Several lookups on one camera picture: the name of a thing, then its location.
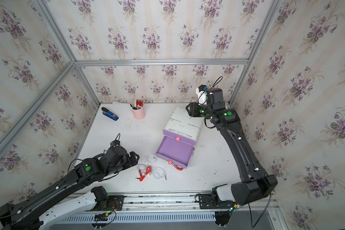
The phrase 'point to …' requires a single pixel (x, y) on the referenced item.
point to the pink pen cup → (139, 114)
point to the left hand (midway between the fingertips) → (137, 161)
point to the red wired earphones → (149, 169)
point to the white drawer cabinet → (180, 122)
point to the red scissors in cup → (139, 102)
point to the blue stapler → (106, 112)
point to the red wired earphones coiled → (178, 168)
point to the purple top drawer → (168, 133)
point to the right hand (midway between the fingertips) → (193, 106)
